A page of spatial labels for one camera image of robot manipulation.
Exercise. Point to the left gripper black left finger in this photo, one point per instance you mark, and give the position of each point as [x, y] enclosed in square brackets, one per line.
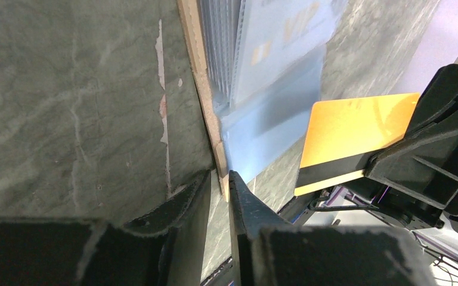
[163, 247]

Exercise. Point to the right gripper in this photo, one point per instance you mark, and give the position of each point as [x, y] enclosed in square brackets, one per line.
[423, 166]

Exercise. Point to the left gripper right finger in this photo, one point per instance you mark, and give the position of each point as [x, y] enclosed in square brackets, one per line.
[268, 250]

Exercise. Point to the orange magnetic stripe card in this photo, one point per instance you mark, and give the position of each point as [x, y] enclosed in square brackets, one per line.
[343, 134]

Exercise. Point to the silver VIP credit card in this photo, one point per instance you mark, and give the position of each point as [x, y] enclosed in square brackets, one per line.
[274, 35]

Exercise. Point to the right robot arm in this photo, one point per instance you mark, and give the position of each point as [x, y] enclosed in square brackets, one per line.
[450, 252]

